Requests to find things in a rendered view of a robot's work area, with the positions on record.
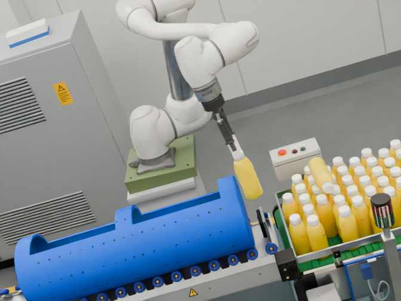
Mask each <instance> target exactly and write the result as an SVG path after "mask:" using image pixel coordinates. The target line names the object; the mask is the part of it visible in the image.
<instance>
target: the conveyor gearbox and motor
mask: <svg viewBox="0 0 401 301"><path fill-rule="evenodd" d="M306 296H307V299H308V301H342V300H341V298H340V294H339V292H338V289H337V286H336V284H335V283H332V284H328V285H323V286H321V287H317V288H313V289H310V290H307V291H306Z"/></svg>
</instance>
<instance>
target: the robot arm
mask: <svg viewBox="0 0 401 301"><path fill-rule="evenodd" d="M195 3H196V0H119V1H118V2H117V4H116V13H117V16H118V19H119V21H120V22H121V23H122V25H123V26H125V27H126V28H127V29H128V30H130V31H132V32H134V33H137V34H139V35H142V36H145V37H146V38H150V39H154V40H160V41H162V45H163V49H164V56H165V63H166V69H167V73H168V80H169V87H170V91H171V92H170V93H169V95H168V97H167V100H166V105H165V108H163V109H158V108H156V107H154V106H151V105H144V106H140V107H138V108H136V109H134V110H133V112H132V114H131V116H130V118H129V132H130V135H131V140H132V143H133V145H134V149H135V151H136V153H137V155H138V157H137V158H135V159H132V160H130V161H128V163H129V164H128V165H129V166H130V167H138V170H137V174H138V175H141V174H144V173H148V172H151V171H156V170H161V169H164V168H172V167H175V162H174V152H175V151H176V148H175V147H174V146H171V147H170V146H169V144H171V143H172V142H173V141H174V140H175V139H177V138H180V137H183V136H186V135H188V134H190V133H192V132H194V131H196V130H198V129H200V128H202V127H203V126H204V125H205V124H206V123H207V122H208V121H209V120H210V119H211V116H212V114H213V118H214V119H215V122H216V124H217V125H218V127H219V129H220V131H221V133H222V135H223V137H224V139H225V141H226V143H225V145H228V147H229V149H230V151H231V153H232V155H233V157H234V159H235V160H237V159H239V158H242V157H243V156H242V154H241V151H240V150H241V148H240V146H239V144H238V141H237V139H236V137H235V135H234V134H235V131H232V128H231V126H230V124H229V122H228V120H227V117H226V114H225V112H224V109H223V107H222V106H223V105H224V104H225V100H224V97H223V95H222V94H221V91H222V89H221V86H220V84H219V82H218V80H217V77H216V75H215V74H216V73H217V72H218V71H219V70H220V69H222V68H223V67H225V66H227V65H230V64H232V63H234V62H236V61H238V60H240V59H241V58H243V57H245V56H246V55H247V54H249V53H250V52H251V51H252V50H253V49H254V48H255V47H256V46H257V45H258V43H259V39H260V34H259V32H258V29H257V27H256V26H255V24H253V23H251V22H250V21H240V22H237V23H220V24H212V23H186V20H187V16H188V13H189V10H191V9H192V8H193V7H194V5H195ZM200 39H209V40H208V41H206V42H203V43H202V41H201V40H200Z"/></svg>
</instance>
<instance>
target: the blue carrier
mask: <svg viewBox="0 0 401 301"><path fill-rule="evenodd" d="M217 183H218V189H219V191H216V192H213V193H209V194H206V195H203V196H199V197H197V198H193V199H189V200H187V201H183V202H179V203H176V204H173V205H169V206H166V207H163V208H159V209H157V210H153V211H149V212H146V213H143V214H142V213H141V211H140V210H139V208H138V207H137V206H136V205H130V206H128V207H124V208H121V209H118V210H116V213H115V222H113V223H109V224H106V225H103V226H99V227H96V228H93V229H89V230H87V231H83V232H79V233H77V234H73V235H69V236H66V237H63V238H59V239H55V240H53V241H49V242H48V241H47V240H46V239H45V238H44V237H43V236H42V235H40V234H35V235H31V236H27V237H25V238H22V239H20V240H19V241H18V243H17V245H16V248H15V252H14V265H15V270H16V276H17V281H18V284H19V286H20V289H21V292H22V293H23V296H24V297H25V299H26V300H27V301H71V300H75V299H78V298H82V297H85V296H89V295H92V294H96V293H99V292H102V291H106V290H110V289H112V288H116V287H120V286H123V285H127V284H130V283H133V282H137V281H141V280H145V279H147V278H151V277H155V276H157V275H161V274H165V273H167V272H171V271H175V270H178V269H182V268H186V267H188V266H192V265H196V264H198V263H202V262H206V261H209V260H212V259H216V258H219V257H223V256H227V255H230V254H233V253H237V252H240V251H244V250H247V249H250V248H254V247H255V240H254V236H253V233H252V228H251V224H250V221H249V217H248V213H247V211H246V207H245V204H244V201H243V198H242V194H241V192H240V189H239V186H238V183H237V180H236V178H235V176H233V175H231V176H227V177H224V178H221V179H218V180H217ZM220 209H221V210H220ZM209 212H210V213H209ZM198 215H199V217H198ZM186 219H188V220H186ZM153 229H154V230H153ZM221 231H222V232H221ZM142 232H143V233H142ZM132 235H133V236H132ZM124 237H125V238H124ZM198 237H199V238H198ZM115 240H116V241H115ZM165 247H166V248H165ZM82 250H83V251H82ZM71 253H72V254H71ZM60 256H61V257H60ZM134 256H135V257H134ZM125 259H126V260H125ZM115 262H116V263H115ZM93 268H94V269H93Z"/></svg>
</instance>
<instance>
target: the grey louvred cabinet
mask: <svg viewBox="0 0 401 301"><path fill-rule="evenodd" d="M46 21H47V23H48V25H49V27H50V35H49V36H48V37H45V38H42V39H39V40H37V41H34V42H31V43H29V44H26V45H23V46H21V47H17V48H15V49H11V48H10V46H9V44H8V42H7V40H6V35H7V32H6V33H3V34H0V270H1V269H5V268H9V267H12V266H15V265H14V252H15V248H16V245H17V243H18V241H19V240H20V239H22V238H25V237H29V236H31V235H35V234H40V235H42V236H43V237H44V238H45V239H46V240H47V241H48V242H49V241H53V240H55V239H59V238H63V237H66V236H69V235H73V234H77V233H79V232H83V231H87V230H89V229H93V228H96V227H99V226H103V225H106V224H109V223H113V222H115V213H116V210H118V209H121V208H124V207H128V206H130V204H129V202H128V200H127V196H128V189H127V187H126V185H125V176H126V172H127V165H128V157H129V150H130V149H133V148H134V145H133V143H132V140H131V135H130V132H129V122H128V120H127V118H126V115H125V113H124V110H123V108H122V106H121V103H120V101H119V99H118V96H117V94H116V91H115V89H114V87H113V84H112V82H111V80H110V77H109V74H108V73H107V70H106V68H105V65H104V63H103V61H102V58H101V56H100V53H99V51H98V49H97V46H96V44H95V42H94V39H93V37H92V34H91V32H90V29H89V27H88V25H87V23H86V20H85V17H84V15H83V13H82V11H81V9H79V10H76V11H72V12H69V13H66V14H63V15H60V16H57V17H53V18H51V19H48V20H46Z"/></svg>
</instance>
